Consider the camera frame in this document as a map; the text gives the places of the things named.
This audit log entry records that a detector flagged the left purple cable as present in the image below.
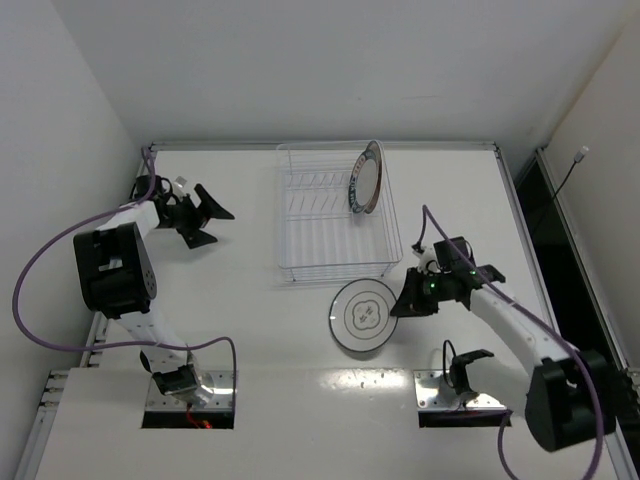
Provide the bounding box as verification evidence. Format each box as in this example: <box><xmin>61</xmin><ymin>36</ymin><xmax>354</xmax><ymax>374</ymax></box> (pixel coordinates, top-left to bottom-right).
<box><xmin>12</xmin><ymin>145</ymin><xmax>238</xmax><ymax>409</ymax></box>

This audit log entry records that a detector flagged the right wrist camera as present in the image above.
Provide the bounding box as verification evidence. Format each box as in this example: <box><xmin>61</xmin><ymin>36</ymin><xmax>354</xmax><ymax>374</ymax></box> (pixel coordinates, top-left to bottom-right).
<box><xmin>433</xmin><ymin>236</ymin><xmax>475</xmax><ymax>272</ymax></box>

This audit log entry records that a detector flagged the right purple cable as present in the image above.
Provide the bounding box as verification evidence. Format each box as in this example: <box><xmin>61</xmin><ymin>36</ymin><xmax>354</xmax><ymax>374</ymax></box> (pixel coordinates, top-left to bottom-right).
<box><xmin>411</xmin><ymin>203</ymin><xmax>606</xmax><ymax>480</ymax></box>

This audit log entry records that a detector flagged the orange sunburst plate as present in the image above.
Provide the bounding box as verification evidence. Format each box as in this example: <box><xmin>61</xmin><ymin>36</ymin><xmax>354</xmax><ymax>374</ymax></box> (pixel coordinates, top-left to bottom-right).
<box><xmin>357</xmin><ymin>140</ymin><xmax>383</xmax><ymax>214</ymax></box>

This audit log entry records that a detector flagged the metal base plate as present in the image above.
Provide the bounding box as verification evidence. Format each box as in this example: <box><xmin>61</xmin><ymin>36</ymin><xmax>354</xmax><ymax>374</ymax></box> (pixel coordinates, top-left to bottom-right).
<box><xmin>145</xmin><ymin>371</ymin><xmax>235</xmax><ymax>413</ymax></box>
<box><xmin>413</xmin><ymin>370</ymin><xmax>505</xmax><ymax>413</ymax></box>

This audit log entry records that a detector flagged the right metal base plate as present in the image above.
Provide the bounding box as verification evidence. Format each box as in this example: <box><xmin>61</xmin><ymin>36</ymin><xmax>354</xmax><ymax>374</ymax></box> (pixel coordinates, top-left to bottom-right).
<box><xmin>413</xmin><ymin>370</ymin><xmax>505</xmax><ymax>413</ymax></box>

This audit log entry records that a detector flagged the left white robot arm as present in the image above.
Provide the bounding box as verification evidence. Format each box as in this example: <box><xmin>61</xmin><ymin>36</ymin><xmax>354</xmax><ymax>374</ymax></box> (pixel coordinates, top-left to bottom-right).
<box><xmin>73</xmin><ymin>175</ymin><xmax>234</xmax><ymax>407</ymax></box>

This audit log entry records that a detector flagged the green rimmed white plate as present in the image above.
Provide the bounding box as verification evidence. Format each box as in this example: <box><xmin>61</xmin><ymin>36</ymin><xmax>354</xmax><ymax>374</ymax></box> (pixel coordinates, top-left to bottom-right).
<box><xmin>348</xmin><ymin>149</ymin><xmax>382</xmax><ymax>214</ymax></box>

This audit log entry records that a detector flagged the purple cable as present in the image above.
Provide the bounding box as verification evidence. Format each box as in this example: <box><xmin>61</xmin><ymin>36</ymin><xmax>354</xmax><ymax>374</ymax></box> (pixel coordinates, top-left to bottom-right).
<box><xmin>411</xmin><ymin>203</ymin><xmax>606</xmax><ymax>480</ymax></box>
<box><xmin>12</xmin><ymin>145</ymin><xmax>238</xmax><ymax>409</ymax></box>

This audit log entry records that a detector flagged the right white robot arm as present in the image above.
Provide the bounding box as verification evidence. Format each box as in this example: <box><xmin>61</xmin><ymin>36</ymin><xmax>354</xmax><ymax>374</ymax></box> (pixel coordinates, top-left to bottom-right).
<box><xmin>391</xmin><ymin>265</ymin><xmax>616</xmax><ymax>452</ymax></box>

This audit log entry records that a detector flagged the black wall cable with plug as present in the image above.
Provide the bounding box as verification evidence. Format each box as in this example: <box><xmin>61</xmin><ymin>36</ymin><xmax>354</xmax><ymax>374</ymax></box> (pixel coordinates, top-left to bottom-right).
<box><xmin>551</xmin><ymin>145</ymin><xmax>590</xmax><ymax>200</ymax></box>

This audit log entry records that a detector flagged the clear wire dish rack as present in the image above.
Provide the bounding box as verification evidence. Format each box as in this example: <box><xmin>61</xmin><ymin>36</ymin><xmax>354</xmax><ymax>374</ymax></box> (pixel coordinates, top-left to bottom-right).
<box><xmin>276</xmin><ymin>140</ymin><xmax>403</xmax><ymax>284</ymax></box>

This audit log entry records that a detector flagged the grey rimmed white plate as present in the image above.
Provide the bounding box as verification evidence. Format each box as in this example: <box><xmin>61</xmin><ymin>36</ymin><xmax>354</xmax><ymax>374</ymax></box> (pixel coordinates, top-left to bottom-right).
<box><xmin>327</xmin><ymin>278</ymin><xmax>398</xmax><ymax>362</ymax></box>

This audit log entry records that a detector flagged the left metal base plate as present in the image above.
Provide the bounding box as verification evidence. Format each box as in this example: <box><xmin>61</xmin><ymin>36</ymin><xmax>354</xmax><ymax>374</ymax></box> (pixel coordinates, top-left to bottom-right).
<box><xmin>145</xmin><ymin>371</ymin><xmax>235</xmax><ymax>413</ymax></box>

